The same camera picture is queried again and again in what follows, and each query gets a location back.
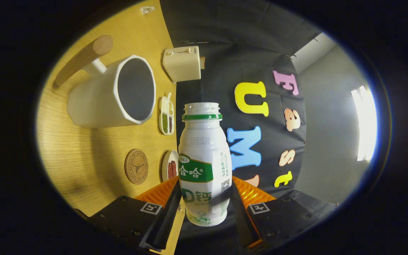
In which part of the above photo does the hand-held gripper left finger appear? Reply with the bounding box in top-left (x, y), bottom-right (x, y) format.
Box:
top-left (84, 176), bottom-right (182, 253)

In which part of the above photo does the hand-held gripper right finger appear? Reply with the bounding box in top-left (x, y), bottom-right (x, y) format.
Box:
top-left (230, 176), bottom-right (335, 250)

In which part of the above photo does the round cork coaster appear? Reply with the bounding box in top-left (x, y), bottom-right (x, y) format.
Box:
top-left (124, 149), bottom-right (149, 185)

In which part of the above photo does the white juice bottle green label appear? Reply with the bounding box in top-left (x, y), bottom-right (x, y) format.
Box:
top-left (178, 102), bottom-right (233, 227)

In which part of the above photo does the white cup wooden handle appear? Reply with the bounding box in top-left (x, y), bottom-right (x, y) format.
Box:
top-left (53, 35), bottom-right (157, 129)

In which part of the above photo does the white round plate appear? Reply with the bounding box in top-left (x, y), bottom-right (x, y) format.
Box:
top-left (161, 150), bottom-right (180, 183)

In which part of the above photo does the white divided dish with beans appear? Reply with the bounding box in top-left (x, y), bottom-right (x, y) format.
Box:
top-left (158, 93), bottom-right (175, 135)

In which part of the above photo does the wooden table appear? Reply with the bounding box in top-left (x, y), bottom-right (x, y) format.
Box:
top-left (36, 0), bottom-right (187, 255)

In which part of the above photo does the white toaster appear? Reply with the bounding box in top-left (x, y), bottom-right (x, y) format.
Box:
top-left (162, 46), bottom-right (202, 83)

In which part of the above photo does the black backdrop cloth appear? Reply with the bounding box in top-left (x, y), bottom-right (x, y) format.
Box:
top-left (160, 0), bottom-right (342, 248)

